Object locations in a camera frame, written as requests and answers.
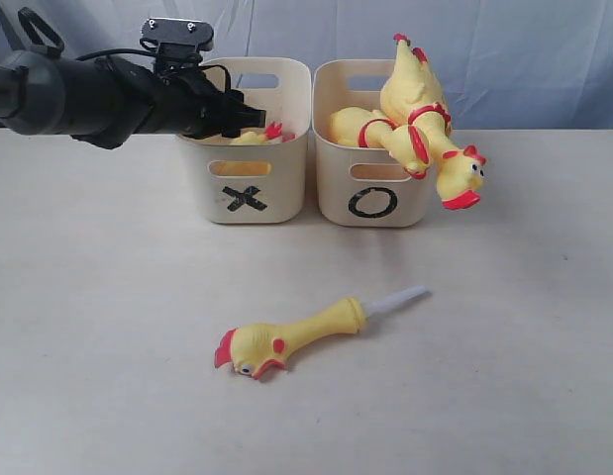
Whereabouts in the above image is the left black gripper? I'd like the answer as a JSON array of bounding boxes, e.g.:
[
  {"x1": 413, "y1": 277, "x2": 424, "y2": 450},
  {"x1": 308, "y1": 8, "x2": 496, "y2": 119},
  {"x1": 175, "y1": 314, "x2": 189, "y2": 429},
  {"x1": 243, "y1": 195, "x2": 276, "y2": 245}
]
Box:
[{"x1": 147, "y1": 68, "x2": 266, "y2": 140}]

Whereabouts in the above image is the headless rubber chicken body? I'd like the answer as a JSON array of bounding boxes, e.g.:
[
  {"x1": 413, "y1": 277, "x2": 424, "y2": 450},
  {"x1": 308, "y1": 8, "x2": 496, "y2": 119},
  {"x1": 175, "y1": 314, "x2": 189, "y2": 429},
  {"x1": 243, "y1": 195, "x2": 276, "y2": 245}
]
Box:
[{"x1": 210, "y1": 121, "x2": 297, "y2": 178}]

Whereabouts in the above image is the whole yellow rubber chicken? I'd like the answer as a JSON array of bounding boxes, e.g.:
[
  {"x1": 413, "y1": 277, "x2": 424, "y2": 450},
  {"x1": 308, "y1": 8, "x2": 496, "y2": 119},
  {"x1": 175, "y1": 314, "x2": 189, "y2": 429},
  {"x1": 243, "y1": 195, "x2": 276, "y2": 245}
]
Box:
[{"x1": 329, "y1": 107, "x2": 433, "y2": 179}]

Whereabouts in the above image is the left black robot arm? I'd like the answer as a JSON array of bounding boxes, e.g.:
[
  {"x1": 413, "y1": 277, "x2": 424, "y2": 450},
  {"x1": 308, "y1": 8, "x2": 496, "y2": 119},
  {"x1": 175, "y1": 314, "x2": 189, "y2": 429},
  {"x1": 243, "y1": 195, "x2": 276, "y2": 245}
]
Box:
[{"x1": 0, "y1": 50, "x2": 266, "y2": 149}]

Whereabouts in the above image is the cream bin marked X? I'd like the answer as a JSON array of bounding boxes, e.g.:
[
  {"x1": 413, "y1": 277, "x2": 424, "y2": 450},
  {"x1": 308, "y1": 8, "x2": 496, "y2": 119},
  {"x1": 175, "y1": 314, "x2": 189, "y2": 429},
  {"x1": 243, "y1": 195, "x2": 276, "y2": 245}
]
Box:
[{"x1": 176, "y1": 57, "x2": 311, "y2": 224}]

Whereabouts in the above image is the cream bin marked O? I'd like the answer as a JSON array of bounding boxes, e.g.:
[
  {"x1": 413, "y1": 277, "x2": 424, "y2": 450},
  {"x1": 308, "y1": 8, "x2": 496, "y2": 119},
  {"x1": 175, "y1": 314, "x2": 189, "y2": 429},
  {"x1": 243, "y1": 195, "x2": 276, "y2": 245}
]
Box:
[{"x1": 312, "y1": 59, "x2": 437, "y2": 228}]

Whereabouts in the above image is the severed chicken head with squeaker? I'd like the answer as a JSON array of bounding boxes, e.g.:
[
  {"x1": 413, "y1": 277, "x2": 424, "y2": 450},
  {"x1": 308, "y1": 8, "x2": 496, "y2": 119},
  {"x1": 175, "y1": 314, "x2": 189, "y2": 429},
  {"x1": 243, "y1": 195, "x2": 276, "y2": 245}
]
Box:
[{"x1": 213, "y1": 286, "x2": 429, "y2": 380}]

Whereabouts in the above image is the white backdrop curtain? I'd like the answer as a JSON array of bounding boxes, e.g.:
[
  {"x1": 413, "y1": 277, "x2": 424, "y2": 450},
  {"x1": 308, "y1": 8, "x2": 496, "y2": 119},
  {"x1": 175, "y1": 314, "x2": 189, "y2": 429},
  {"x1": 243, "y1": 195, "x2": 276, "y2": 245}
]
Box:
[{"x1": 0, "y1": 0, "x2": 613, "y2": 131}]

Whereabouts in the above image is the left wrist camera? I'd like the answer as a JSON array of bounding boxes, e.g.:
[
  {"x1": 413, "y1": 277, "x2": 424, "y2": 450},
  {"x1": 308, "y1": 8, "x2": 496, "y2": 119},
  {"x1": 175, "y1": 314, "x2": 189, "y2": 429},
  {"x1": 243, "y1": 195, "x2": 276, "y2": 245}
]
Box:
[{"x1": 139, "y1": 17, "x2": 214, "y2": 69}]

